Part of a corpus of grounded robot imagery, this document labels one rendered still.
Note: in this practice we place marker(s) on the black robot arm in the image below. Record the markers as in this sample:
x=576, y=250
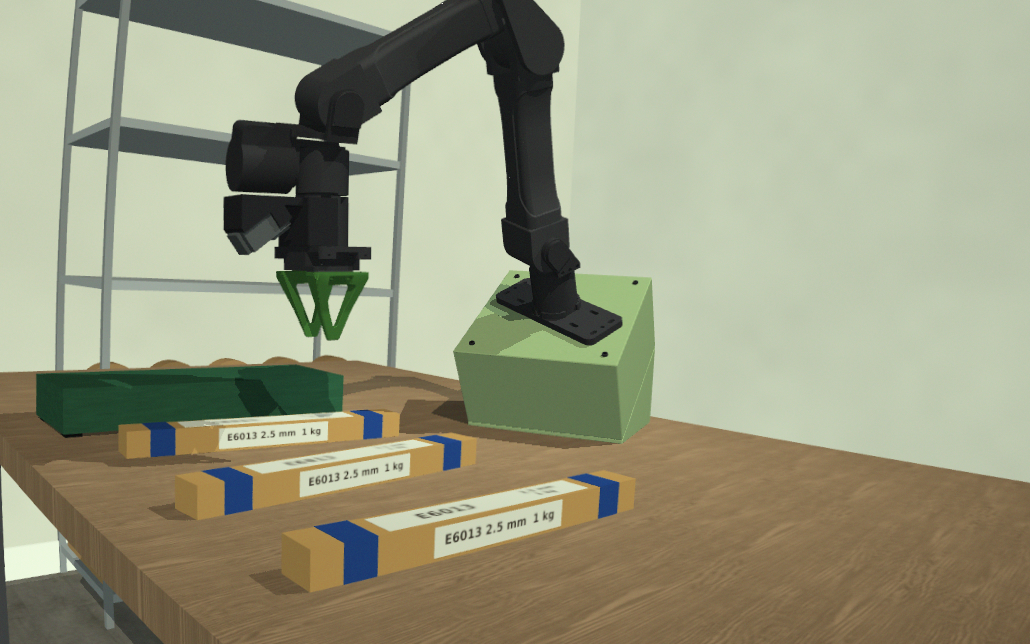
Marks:
x=264, y=157

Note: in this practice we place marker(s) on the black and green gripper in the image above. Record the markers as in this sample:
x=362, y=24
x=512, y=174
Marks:
x=309, y=262

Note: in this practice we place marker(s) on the tan welding electrode pack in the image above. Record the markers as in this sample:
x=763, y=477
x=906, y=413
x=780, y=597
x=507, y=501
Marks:
x=204, y=436
x=345, y=552
x=229, y=490

